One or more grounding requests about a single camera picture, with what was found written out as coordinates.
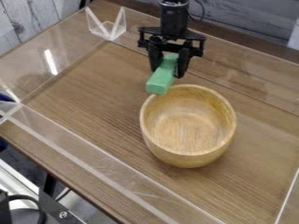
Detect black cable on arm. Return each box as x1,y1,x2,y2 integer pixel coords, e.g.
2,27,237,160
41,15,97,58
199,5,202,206
187,0,207,23

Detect white object at right edge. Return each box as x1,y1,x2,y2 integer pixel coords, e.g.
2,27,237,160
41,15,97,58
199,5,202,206
288,18,299,51

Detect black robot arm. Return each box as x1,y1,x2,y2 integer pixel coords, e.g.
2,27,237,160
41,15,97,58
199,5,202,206
138,0,207,79

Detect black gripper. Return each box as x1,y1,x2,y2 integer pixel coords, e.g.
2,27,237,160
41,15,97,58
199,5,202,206
138,2,207,79

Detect brown wooden bowl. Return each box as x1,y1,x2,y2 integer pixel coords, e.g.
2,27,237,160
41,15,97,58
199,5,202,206
139,84,238,168

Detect blue object at left edge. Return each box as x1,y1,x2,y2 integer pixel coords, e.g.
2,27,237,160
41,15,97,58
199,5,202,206
0,93,15,102

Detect green rectangular block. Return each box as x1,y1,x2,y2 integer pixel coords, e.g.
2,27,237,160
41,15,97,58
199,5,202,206
146,54,179,95

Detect clear acrylic enclosure wall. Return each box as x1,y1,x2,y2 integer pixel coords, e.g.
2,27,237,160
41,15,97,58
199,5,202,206
0,2,299,224

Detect black metal bracket with screw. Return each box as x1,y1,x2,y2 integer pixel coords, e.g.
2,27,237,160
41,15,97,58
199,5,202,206
39,192,87,224

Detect black cable lower left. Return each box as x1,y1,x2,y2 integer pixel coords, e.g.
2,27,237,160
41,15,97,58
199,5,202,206
0,189,49,224

